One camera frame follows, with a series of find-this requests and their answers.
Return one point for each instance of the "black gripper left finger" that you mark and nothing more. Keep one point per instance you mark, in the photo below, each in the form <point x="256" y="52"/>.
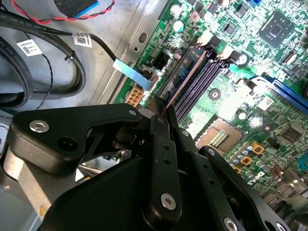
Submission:
<point x="72" y="125"/>

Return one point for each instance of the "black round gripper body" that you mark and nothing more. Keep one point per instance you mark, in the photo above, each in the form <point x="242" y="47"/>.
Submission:
<point x="101" y="204"/>

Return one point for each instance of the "RAM stick with black chips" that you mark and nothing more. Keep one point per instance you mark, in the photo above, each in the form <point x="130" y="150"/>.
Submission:
<point x="183" y="72"/>

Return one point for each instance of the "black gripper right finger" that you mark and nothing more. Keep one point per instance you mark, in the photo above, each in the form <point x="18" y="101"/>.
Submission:
<point x="202" y="175"/>

